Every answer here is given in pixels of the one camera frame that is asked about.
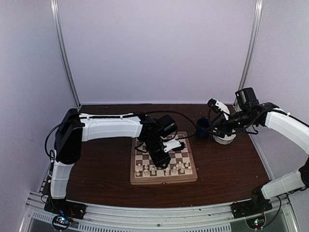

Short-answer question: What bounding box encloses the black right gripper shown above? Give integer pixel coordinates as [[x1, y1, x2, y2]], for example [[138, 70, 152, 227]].
[[206, 108, 256, 138]]

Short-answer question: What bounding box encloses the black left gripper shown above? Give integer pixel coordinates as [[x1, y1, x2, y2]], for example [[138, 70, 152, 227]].
[[143, 137, 171, 170]]

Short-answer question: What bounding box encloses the wooden chess board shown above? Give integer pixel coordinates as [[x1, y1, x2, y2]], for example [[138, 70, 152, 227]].
[[130, 131, 197, 185]]

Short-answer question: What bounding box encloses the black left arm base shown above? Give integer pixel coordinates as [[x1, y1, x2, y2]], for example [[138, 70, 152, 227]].
[[41, 191, 86, 219]]

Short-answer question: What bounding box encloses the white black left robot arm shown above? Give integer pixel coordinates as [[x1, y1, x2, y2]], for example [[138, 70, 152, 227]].
[[46, 108, 181, 215]]

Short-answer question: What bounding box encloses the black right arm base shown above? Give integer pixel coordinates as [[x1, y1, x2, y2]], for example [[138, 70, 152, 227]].
[[230, 189, 272, 218]]

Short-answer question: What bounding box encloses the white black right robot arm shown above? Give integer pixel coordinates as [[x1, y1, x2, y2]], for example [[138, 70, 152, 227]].
[[208, 87, 309, 214]]

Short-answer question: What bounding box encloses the white scalloped bowl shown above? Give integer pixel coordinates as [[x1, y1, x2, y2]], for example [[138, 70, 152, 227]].
[[212, 134, 236, 145]]

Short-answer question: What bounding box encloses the dark blue cup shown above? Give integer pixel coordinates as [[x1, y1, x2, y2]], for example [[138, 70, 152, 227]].
[[196, 117, 210, 140]]

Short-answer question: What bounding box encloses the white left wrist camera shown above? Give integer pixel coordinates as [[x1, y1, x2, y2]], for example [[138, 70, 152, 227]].
[[163, 139, 185, 153]]

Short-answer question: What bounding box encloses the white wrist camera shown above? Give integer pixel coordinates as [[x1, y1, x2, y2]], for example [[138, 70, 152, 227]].
[[207, 99, 230, 120], [163, 139, 185, 153]]

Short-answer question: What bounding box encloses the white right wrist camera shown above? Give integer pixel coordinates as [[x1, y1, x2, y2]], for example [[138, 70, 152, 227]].
[[207, 99, 230, 120]]

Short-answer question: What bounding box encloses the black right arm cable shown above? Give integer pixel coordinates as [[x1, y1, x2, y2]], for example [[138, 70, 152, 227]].
[[209, 108, 259, 136]]

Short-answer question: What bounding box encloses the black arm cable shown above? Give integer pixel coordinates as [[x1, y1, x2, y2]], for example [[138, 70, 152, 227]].
[[209, 108, 259, 136], [135, 110, 197, 138]]

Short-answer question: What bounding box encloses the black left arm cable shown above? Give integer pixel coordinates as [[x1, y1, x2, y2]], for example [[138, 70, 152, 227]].
[[135, 110, 197, 138]]

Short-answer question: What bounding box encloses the right aluminium corner post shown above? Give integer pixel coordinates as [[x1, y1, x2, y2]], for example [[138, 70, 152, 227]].
[[239, 0, 264, 92]]

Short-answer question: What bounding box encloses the aluminium corner post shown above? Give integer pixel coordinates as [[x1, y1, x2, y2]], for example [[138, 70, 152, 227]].
[[50, 0, 82, 108], [239, 0, 264, 92]]

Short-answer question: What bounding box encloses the left aluminium corner post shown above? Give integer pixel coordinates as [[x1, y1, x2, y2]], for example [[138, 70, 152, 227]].
[[50, 0, 82, 108]]

